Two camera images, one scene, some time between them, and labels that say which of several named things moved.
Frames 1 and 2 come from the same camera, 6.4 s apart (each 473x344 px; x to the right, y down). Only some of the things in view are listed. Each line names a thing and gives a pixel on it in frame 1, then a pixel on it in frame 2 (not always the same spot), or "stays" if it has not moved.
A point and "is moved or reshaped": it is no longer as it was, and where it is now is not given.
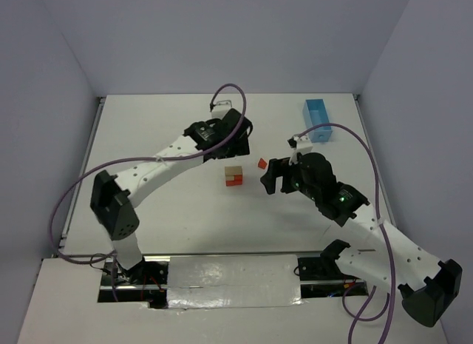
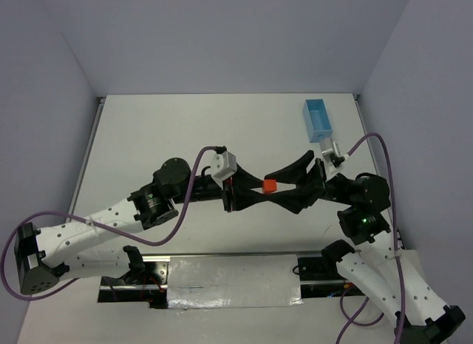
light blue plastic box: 315,112 stays
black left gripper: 239,135 → 228,194
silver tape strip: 233,281 stays
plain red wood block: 262,163 is moved or reshaped
